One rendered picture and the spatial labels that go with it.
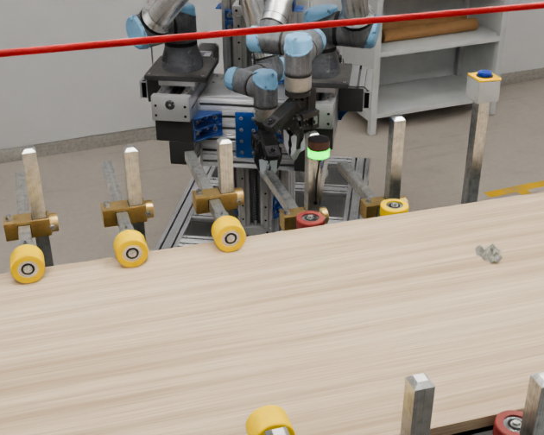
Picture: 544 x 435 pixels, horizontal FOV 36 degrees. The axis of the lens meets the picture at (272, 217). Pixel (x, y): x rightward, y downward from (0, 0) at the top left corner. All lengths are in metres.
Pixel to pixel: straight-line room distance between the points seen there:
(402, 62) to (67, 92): 2.16
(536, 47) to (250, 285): 4.46
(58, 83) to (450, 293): 3.28
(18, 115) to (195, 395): 3.39
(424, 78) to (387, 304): 3.87
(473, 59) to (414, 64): 0.38
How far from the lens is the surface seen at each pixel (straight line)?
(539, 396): 1.47
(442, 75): 5.80
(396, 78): 5.62
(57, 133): 4.97
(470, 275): 2.10
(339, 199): 3.90
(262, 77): 2.53
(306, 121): 2.36
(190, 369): 1.76
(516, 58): 6.13
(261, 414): 1.54
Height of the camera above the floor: 2.01
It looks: 29 degrees down
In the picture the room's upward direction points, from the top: straight up
